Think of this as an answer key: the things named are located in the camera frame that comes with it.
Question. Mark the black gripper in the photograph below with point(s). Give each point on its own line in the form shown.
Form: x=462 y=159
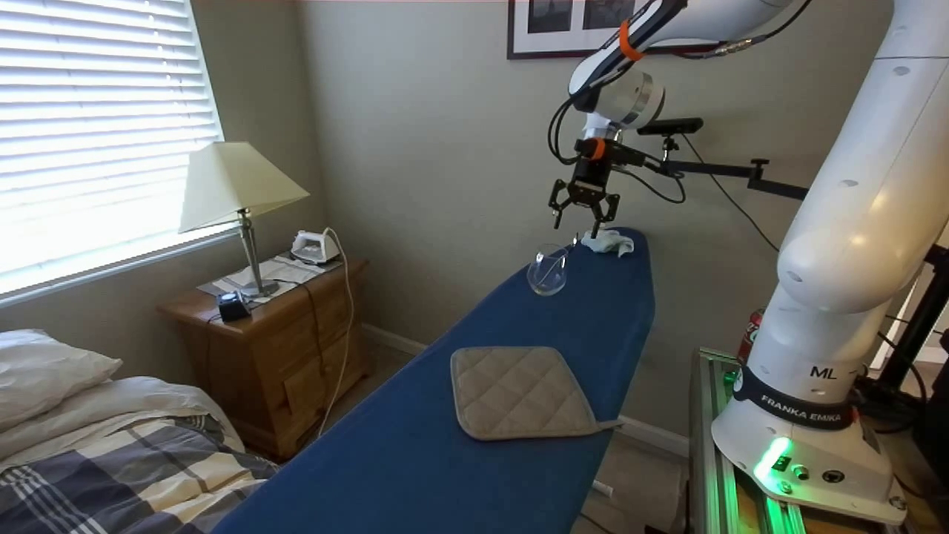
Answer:
x=590 y=175

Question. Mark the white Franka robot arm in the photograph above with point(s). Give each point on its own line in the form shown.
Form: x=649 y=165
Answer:
x=860 y=248

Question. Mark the clear glass cup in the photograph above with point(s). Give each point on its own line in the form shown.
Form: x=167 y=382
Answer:
x=547 y=278

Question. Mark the white folded towel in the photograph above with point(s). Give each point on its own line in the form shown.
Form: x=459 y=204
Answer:
x=605 y=241

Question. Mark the grey quilted pot holder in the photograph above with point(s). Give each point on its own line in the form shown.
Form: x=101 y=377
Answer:
x=519 y=390

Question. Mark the white clothes iron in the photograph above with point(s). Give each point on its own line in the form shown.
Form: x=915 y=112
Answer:
x=314 y=248

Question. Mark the blue ironing board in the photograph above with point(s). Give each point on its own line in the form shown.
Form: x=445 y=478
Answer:
x=416 y=445

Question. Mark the white papers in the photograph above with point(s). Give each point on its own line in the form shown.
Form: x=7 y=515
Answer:
x=283 y=270

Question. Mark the table lamp cream shade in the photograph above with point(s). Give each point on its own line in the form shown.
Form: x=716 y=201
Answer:
x=237 y=180

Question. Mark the wooden nightstand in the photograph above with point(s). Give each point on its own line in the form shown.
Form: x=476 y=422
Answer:
x=267 y=367

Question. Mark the black alarm clock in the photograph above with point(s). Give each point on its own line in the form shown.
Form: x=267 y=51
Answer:
x=231 y=307

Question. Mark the white window blinds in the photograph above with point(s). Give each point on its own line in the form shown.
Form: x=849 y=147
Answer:
x=99 y=121

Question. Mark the white bed sheet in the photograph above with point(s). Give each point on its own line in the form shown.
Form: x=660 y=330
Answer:
x=127 y=401

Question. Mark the white pillow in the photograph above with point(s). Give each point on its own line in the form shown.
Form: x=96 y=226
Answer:
x=40 y=373

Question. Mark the black camera on stand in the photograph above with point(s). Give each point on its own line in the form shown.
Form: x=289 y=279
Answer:
x=720 y=171

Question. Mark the dark framed wall picture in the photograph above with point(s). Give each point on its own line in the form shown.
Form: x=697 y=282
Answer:
x=550 y=24

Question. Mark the aluminium frame robot table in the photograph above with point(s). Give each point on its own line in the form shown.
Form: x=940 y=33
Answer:
x=716 y=463

